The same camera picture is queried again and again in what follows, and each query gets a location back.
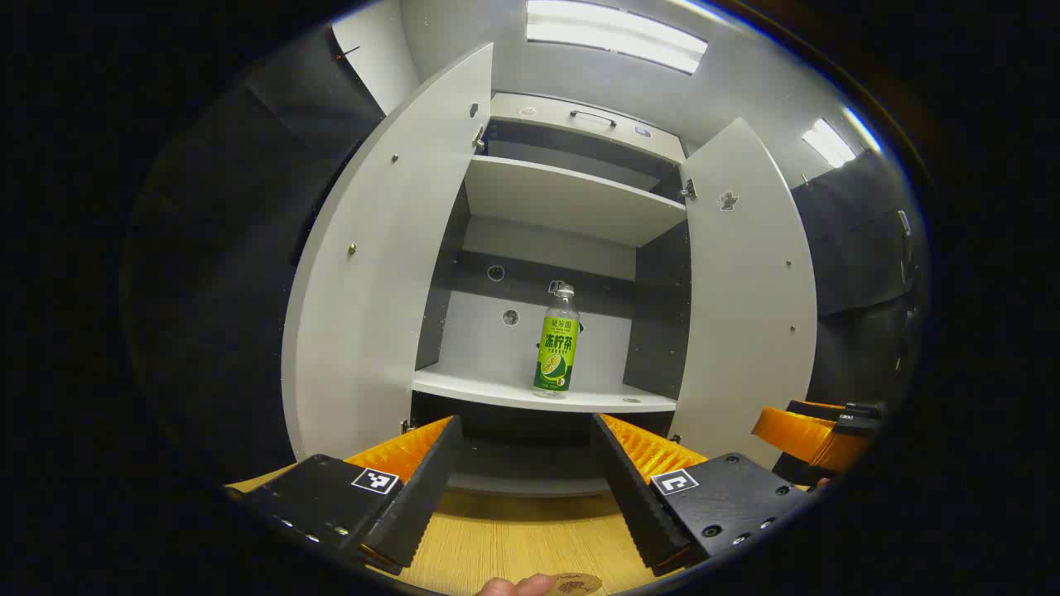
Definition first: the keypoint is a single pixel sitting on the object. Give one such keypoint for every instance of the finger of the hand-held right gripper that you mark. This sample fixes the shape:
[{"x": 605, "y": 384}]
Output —
[
  {"x": 795, "y": 426},
  {"x": 845, "y": 451}
]

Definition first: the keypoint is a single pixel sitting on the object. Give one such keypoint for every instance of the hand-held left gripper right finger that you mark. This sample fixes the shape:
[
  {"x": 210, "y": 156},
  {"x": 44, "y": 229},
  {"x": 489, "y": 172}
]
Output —
[{"x": 633, "y": 497}]

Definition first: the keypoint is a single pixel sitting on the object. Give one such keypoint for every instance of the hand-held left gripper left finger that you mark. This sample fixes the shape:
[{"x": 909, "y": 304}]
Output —
[{"x": 414, "y": 497}]

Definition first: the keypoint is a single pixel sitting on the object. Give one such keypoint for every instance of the round cork coaster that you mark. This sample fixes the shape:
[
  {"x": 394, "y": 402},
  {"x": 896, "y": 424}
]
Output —
[{"x": 575, "y": 584}]

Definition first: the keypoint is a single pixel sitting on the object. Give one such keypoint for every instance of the white cabinet door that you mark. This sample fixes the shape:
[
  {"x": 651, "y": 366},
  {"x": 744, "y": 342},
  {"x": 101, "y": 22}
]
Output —
[
  {"x": 389, "y": 248},
  {"x": 745, "y": 314}
]

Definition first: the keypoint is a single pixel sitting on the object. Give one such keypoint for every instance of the green label bottle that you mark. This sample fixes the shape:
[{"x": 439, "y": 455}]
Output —
[{"x": 556, "y": 348}]

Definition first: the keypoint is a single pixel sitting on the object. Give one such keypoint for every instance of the white cabinet shelf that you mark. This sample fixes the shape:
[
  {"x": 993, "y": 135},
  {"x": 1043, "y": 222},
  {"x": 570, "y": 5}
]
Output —
[
  {"x": 571, "y": 199},
  {"x": 497, "y": 389}
]

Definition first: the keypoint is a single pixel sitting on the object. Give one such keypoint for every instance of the white cabinet drawer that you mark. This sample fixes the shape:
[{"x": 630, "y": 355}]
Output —
[{"x": 546, "y": 124}]

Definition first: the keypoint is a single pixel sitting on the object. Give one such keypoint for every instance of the small ceiling light panel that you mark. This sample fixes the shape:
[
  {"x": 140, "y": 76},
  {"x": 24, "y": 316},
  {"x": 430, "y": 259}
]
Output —
[{"x": 828, "y": 142}]

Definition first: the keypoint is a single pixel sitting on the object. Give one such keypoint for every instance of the black backdrop cloth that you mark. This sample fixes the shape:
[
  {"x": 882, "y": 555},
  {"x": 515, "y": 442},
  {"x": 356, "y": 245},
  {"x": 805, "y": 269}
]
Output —
[{"x": 215, "y": 290}]

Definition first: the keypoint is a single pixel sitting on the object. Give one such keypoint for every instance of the large ceiling light panel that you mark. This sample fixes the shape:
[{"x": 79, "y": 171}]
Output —
[{"x": 617, "y": 33}]

